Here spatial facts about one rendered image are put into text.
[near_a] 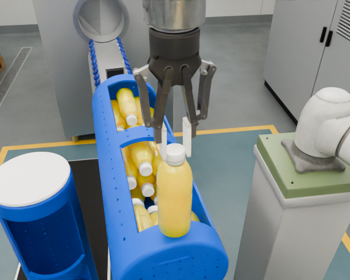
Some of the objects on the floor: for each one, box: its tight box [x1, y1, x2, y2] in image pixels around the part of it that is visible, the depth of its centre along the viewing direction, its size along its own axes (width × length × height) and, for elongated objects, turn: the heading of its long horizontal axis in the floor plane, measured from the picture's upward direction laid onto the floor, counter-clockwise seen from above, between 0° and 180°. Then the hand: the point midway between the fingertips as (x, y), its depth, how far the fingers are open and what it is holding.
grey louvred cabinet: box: [262, 0, 350, 211], centre depth 274 cm, size 54×215×145 cm, turn 8°
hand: (175, 140), depth 60 cm, fingers closed on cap, 4 cm apart
